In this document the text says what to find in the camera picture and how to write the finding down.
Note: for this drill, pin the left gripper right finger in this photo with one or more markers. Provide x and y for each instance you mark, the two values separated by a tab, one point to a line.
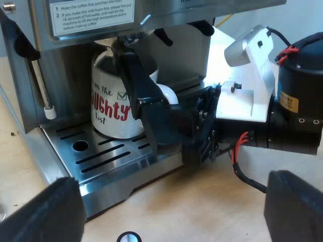
295	209

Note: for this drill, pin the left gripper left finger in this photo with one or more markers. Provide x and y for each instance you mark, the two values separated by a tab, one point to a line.
48	214

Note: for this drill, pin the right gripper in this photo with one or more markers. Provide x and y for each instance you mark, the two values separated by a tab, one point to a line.
199	126

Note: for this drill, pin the white mug red black print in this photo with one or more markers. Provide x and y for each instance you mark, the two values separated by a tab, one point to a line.
108	111

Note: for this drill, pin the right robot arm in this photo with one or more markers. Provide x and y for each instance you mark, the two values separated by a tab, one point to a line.
295	106

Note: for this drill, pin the steel espresso machine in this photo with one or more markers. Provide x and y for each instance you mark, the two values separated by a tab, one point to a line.
108	155

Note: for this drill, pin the tamper with round steel top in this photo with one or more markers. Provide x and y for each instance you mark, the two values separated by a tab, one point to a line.
129	237

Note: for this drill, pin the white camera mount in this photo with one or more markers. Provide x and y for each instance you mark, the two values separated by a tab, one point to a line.
255	83

